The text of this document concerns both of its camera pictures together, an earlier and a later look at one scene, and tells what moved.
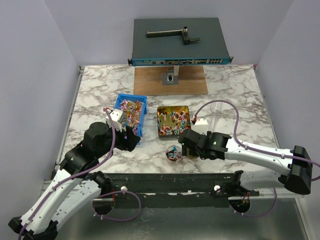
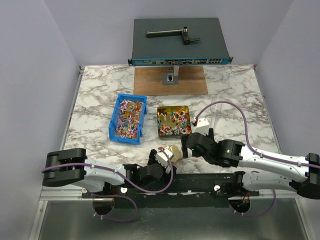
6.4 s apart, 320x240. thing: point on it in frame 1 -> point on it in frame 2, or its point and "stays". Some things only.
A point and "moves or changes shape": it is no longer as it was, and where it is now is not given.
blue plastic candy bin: (134, 107) stays
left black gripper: (129, 143) -> (166, 178)
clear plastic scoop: (215, 108) stays
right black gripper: (188, 139) stays
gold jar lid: (192, 157) moves or changes shape
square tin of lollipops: (172, 120) stays
